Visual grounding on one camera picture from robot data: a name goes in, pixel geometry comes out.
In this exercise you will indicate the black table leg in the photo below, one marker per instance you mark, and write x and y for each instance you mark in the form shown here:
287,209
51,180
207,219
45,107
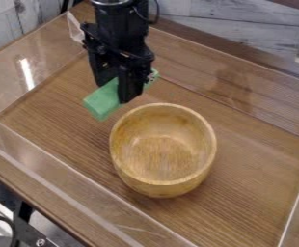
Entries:
23,211

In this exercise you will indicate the green rectangular block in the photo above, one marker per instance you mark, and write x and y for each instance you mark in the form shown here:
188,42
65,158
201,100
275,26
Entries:
103,101

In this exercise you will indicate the brown wooden bowl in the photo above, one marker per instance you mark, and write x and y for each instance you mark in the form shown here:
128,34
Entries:
163,147

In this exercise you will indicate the black metal base plate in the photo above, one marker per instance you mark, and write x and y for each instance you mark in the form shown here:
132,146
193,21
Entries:
28,237

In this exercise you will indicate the clear acrylic corner bracket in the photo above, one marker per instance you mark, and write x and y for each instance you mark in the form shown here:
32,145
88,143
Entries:
73,26

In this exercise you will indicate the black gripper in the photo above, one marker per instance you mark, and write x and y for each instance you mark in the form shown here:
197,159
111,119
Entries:
115,41

